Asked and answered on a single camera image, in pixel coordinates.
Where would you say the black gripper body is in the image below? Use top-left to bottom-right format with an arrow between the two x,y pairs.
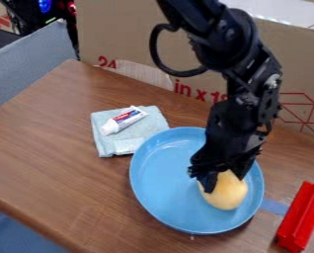
190,101 -> 270,172

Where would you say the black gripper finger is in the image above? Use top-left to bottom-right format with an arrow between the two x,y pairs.
233,148 -> 262,180
189,166 -> 219,194

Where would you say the yellow ball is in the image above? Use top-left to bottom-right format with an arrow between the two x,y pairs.
198,170 -> 249,211

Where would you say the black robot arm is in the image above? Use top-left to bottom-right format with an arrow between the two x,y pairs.
150,0 -> 282,193

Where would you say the blue plate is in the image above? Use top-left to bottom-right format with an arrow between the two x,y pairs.
130,126 -> 265,235

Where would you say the blue tape strip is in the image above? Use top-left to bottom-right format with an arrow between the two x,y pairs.
262,198 -> 289,216

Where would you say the light blue folded cloth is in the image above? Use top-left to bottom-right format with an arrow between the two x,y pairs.
91,106 -> 169,157

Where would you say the red plastic block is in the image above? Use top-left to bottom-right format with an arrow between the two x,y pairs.
275,181 -> 314,253

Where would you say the white toothpaste tube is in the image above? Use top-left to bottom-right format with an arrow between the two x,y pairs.
100,106 -> 149,136

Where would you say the brown cardboard box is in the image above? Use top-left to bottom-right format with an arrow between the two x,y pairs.
75,0 -> 314,135

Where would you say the black machine with lights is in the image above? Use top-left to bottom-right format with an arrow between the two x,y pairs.
0,0 -> 80,58

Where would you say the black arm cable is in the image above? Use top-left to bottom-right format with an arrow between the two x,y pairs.
149,23 -> 210,78

